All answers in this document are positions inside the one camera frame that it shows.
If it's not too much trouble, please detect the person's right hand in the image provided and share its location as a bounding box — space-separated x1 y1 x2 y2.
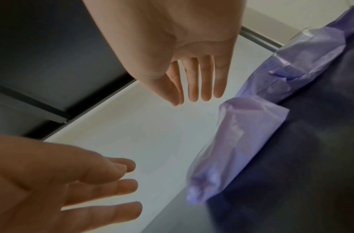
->
82 0 248 107

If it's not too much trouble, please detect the person's left hand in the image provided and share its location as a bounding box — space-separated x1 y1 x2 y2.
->
0 134 143 233

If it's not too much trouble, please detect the dark metal shelf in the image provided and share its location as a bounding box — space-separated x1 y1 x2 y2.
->
0 0 354 233

